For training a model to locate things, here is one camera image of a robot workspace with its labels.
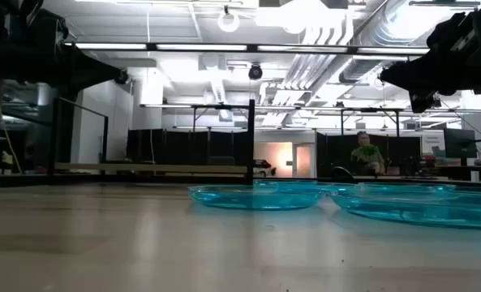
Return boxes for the black overhead camera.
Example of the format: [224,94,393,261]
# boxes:
[247,62,264,81]

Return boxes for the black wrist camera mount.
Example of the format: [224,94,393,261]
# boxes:
[409,92,437,114]

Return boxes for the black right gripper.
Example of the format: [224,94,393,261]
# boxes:
[379,43,475,97]

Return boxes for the yellow cable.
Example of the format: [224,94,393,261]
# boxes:
[0,78,23,174]

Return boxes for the black partition wall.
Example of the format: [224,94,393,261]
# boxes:
[316,132,423,178]
[126,128,250,166]

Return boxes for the black computer monitor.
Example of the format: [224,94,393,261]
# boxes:
[443,128,479,160]

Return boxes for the person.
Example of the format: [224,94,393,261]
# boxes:
[350,130,387,177]

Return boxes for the black overhead frame beam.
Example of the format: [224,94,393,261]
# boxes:
[63,41,431,55]

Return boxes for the clear blue plastic plate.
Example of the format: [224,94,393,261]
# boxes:
[254,178,319,187]
[330,184,481,230]
[355,182,457,193]
[188,184,325,211]

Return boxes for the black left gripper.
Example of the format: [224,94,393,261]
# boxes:
[58,41,129,91]

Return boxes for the black office chair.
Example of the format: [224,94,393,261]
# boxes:
[330,165,358,180]

